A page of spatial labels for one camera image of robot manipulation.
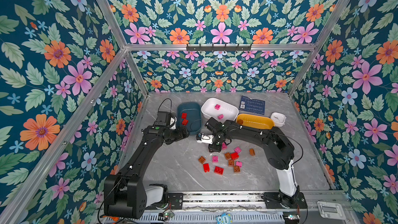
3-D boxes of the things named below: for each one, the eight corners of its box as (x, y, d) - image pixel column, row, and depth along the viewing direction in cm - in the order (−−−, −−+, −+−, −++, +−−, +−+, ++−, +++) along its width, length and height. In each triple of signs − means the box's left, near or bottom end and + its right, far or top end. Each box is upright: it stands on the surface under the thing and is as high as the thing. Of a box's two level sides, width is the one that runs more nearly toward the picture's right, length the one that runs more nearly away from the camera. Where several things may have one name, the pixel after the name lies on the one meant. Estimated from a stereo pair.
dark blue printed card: (238, 109, 113) (238, 107, 111) (241, 97, 121) (241, 95, 119) (263, 115, 109) (264, 113, 107) (265, 102, 117) (265, 100, 115)
